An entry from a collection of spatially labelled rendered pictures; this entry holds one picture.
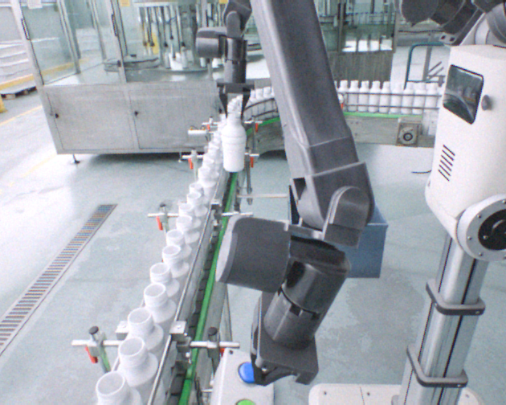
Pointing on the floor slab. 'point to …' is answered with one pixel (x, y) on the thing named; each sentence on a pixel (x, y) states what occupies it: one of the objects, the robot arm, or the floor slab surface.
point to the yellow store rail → (4, 88)
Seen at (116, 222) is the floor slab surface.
